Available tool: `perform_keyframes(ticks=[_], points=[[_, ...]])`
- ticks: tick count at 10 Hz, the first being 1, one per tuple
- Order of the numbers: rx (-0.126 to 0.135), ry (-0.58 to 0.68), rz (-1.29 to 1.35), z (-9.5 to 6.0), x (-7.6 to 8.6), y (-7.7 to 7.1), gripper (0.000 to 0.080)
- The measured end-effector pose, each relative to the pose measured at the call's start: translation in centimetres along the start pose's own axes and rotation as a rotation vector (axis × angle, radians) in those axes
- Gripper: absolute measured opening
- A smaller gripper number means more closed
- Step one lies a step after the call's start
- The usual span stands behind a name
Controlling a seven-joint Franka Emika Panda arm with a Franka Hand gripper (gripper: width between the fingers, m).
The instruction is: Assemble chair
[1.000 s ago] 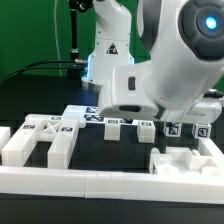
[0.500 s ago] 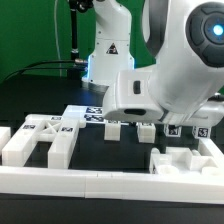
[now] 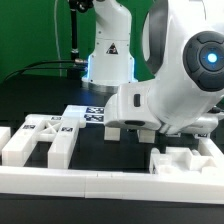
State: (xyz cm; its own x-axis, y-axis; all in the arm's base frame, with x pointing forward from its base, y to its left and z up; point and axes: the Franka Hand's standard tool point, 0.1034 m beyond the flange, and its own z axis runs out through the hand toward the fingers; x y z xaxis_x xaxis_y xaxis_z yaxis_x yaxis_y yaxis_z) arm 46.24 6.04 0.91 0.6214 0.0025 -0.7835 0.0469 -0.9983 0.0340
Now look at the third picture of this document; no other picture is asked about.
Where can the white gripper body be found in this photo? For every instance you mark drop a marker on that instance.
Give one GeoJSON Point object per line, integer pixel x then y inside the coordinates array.
{"type": "Point", "coordinates": [205, 124]}

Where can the white chair seat part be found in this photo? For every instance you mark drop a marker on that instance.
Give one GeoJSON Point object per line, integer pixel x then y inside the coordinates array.
{"type": "Point", "coordinates": [180, 160]}

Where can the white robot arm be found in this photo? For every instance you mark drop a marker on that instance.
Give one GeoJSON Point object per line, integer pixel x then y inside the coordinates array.
{"type": "Point", "coordinates": [182, 46]}

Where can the white tagged cube right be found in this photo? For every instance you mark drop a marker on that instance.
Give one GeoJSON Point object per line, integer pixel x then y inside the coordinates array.
{"type": "Point", "coordinates": [199, 136]}

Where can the white tagged cube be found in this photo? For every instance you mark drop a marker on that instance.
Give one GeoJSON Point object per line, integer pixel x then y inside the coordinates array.
{"type": "Point", "coordinates": [175, 135]}
{"type": "Point", "coordinates": [199, 136]}

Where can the white tagged cube left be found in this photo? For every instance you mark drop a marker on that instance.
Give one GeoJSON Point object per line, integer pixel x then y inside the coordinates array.
{"type": "Point", "coordinates": [175, 135]}

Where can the white U-shaped fence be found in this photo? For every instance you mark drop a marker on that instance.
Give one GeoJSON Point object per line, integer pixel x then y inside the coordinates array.
{"type": "Point", "coordinates": [197, 188]}

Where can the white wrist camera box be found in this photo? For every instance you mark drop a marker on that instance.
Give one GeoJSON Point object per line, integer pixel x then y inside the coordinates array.
{"type": "Point", "coordinates": [128, 108]}

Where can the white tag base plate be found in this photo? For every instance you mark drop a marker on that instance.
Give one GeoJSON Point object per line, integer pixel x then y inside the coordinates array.
{"type": "Point", "coordinates": [92, 114]}

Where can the white chair back frame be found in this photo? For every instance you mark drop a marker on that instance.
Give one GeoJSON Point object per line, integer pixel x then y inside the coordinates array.
{"type": "Point", "coordinates": [61, 132]}

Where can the black camera stand pole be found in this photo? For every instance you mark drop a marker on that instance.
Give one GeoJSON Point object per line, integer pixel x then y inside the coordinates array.
{"type": "Point", "coordinates": [76, 6]}

